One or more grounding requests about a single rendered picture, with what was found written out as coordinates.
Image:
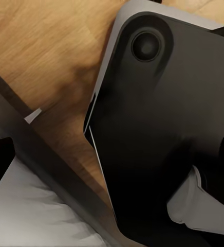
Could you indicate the bed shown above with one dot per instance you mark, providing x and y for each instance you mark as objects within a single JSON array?
[{"x": 43, "y": 202}]

